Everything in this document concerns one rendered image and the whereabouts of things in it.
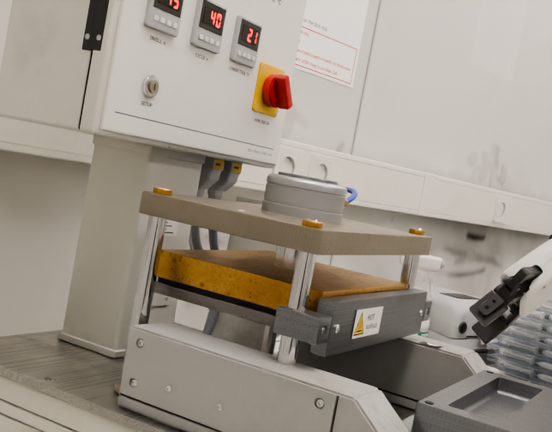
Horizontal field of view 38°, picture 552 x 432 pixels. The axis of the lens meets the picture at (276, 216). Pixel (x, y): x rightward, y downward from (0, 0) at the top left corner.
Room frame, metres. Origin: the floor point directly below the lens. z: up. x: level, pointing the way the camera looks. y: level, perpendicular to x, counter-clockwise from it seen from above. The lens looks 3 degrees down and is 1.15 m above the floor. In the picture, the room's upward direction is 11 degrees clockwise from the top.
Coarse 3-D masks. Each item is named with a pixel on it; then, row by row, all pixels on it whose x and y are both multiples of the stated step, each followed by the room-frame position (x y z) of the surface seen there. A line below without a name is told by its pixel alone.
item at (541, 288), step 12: (540, 252) 1.07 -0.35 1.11; (516, 264) 1.07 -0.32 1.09; (528, 264) 1.06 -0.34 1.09; (540, 264) 1.06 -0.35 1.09; (504, 276) 1.07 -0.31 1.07; (540, 276) 1.05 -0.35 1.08; (528, 288) 1.07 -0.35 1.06; (540, 288) 1.05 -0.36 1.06; (528, 300) 1.06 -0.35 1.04; (540, 300) 1.09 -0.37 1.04; (528, 312) 1.11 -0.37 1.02
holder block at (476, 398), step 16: (464, 384) 0.70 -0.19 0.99; (480, 384) 0.71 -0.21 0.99; (496, 384) 0.76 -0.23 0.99; (512, 384) 0.75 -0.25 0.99; (528, 384) 0.75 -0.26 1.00; (432, 400) 0.62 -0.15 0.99; (448, 400) 0.63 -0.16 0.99; (464, 400) 0.66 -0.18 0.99; (480, 400) 0.71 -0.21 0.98; (496, 400) 0.73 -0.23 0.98; (512, 400) 0.74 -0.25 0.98; (528, 400) 0.75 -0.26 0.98; (544, 400) 0.70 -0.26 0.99; (416, 416) 0.61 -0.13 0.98; (432, 416) 0.60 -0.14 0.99; (448, 416) 0.60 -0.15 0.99; (464, 416) 0.59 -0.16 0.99; (480, 416) 0.60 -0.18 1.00; (496, 416) 0.67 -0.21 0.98; (512, 416) 0.62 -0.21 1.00; (528, 416) 0.63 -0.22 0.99; (544, 416) 0.64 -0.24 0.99
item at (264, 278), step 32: (160, 256) 0.73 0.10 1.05; (192, 256) 0.72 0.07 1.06; (224, 256) 0.77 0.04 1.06; (256, 256) 0.82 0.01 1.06; (288, 256) 0.77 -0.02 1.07; (160, 288) 0.73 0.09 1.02; (192, 288) 0.72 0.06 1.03; (224, 288) 0.70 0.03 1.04; (256, 288) 0.68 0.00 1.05; (288, 288) 0.67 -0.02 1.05; (320, 288) 0.67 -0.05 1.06; (352, 288) 0.71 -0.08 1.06; (384, 288) 0.77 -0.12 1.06; (256, 320) 0.68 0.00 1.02
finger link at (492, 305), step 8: (504, 288) 1.04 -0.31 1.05; (488, 296) 1.06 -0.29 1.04; (496, 296) 1.05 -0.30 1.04; (504, 296) 1.04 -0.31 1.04; (512, 296) 1.05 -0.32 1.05; (480, 304) 1.06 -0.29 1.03; (488, 304) 1.05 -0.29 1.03; (496, 304) 1.04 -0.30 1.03; (504, 304) 1.05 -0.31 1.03; (472, 312) 1.05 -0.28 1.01; (480, 312) 1.05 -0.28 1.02; (488, 312) 1.04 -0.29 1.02; (496, 312) 1.05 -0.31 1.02; (480, 320) 1.05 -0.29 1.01; (488, 320) 1.04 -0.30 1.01
